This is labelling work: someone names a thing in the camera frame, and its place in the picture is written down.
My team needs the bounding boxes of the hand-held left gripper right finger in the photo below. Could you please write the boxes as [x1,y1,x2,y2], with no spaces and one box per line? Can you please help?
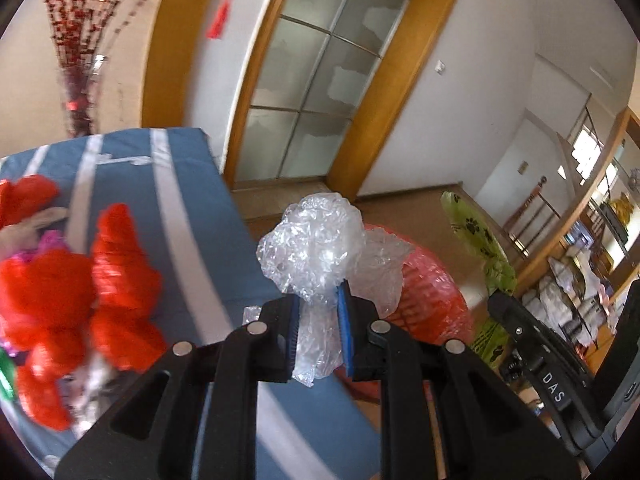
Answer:
[336,282,583,480]

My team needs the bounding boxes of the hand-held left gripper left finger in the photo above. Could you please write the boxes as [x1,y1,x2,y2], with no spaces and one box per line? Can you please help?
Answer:
[54,294,301,480]

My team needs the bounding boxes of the clear plastic wrap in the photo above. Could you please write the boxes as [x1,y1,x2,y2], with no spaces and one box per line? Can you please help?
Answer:
[256,192,416,388]

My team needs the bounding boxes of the red lined waste basket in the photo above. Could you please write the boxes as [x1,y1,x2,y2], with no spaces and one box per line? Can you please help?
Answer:
[332,224,476,403]

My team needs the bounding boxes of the small black object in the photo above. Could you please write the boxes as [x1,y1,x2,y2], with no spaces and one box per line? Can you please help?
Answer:
[499,354,527,387]

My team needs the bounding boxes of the blue white striped tablecloth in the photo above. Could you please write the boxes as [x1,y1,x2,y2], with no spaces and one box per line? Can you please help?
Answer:
[0,127,386,480]

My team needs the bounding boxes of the green paw print plastic bag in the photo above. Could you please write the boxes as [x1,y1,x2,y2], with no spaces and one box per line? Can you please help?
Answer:
[440,191,518,371]

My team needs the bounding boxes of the wooden stair railing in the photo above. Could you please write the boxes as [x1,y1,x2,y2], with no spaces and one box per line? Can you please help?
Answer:
[501,175,564,259]

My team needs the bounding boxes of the silver crumpled wrapper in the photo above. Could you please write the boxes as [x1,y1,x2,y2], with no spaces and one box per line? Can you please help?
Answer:
[69,357,118,438]

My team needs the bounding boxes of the large crumpled red plastic bag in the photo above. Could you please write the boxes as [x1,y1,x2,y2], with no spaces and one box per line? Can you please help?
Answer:
[0,249,98,432]

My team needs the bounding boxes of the frosted glass door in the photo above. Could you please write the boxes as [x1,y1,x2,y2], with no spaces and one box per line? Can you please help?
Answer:
[234,0,432,184]

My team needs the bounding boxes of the pink purple wrapper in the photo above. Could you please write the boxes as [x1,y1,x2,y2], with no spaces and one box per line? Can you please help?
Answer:
[32,230,68,257]

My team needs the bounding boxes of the white crumpled paper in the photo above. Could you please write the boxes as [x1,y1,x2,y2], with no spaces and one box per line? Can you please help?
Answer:
[0,206,69,261]

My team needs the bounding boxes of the green wrapper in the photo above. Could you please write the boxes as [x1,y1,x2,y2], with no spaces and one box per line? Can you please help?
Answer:
[0,349,17,402]

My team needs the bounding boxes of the small crumpled red plastic bag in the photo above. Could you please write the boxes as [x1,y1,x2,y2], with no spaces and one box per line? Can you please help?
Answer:
[0,175,61,231]

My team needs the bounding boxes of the glass vase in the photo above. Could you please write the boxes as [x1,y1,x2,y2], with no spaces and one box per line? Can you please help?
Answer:
[62,54,109,138]

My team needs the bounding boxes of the red tassel ornament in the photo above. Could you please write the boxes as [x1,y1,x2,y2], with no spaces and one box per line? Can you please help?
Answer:
[205,0,266,41]

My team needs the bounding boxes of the red blossom branches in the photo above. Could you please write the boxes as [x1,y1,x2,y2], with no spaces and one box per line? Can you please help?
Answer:
[42,0,171,137]

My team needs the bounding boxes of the wooden door frame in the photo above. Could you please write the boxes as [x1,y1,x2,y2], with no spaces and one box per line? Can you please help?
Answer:
[142,0,473,202]

